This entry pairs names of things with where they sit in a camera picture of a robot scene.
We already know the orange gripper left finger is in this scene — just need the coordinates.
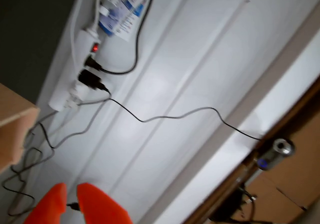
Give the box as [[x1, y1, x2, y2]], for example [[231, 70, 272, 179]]
[[23, 182, 69, 224]]

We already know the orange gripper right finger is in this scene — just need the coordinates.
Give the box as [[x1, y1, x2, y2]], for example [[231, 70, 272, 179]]
[[76, 182, 134, 224]]

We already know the wooden box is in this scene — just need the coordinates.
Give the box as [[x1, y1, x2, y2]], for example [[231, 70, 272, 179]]
[[0, 83, 41, 175]]

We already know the brown cardboard box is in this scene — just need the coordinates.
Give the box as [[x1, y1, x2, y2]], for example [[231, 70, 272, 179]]
[[246, 123, 320, 224]]

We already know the black USB plug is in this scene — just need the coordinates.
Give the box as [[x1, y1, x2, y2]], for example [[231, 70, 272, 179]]
[[66, 201, 81, 212]]

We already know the white plug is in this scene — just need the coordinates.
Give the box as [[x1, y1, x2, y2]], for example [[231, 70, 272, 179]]
[[68, 81, 91, 105]]

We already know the black power adapter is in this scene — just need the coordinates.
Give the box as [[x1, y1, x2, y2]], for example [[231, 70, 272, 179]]
[[77, 69, 111, 93]]

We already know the white power strip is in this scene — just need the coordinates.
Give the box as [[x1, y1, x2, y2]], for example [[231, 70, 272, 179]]
[[47, 27, 111, 112]]

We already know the silver cylindrical device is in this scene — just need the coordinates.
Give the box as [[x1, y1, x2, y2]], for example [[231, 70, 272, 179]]
[[256, 138, 296, 172]]

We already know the blue and white leaflet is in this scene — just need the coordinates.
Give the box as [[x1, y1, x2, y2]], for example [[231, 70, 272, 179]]
[[98, 0, 154, 43]]

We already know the thin grey cable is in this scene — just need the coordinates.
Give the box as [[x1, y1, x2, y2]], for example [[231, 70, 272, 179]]
[[1, 97, 111, 217]]

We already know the thin black cable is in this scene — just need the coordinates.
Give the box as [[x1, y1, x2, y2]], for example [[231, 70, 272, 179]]
[[106, 90, 263, 141]]

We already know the black plug with thick cable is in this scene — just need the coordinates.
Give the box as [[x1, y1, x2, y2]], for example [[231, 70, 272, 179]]
[[84, 0, 159, 75]]

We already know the white power strip cord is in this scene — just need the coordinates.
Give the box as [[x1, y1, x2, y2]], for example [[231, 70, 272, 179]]
[[92, 0, 105, 36]]

